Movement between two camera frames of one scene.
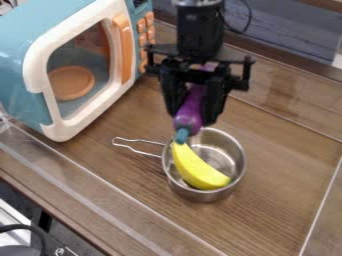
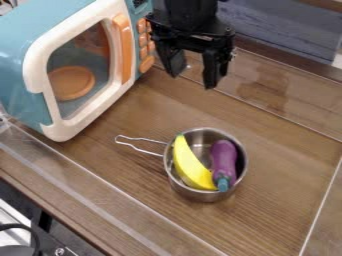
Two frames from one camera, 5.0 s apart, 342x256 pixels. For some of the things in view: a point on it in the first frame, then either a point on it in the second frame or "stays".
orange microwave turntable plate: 70,81 stays
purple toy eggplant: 188,118 -> 223,163
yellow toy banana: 197,171 stays
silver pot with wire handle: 217,147 stays
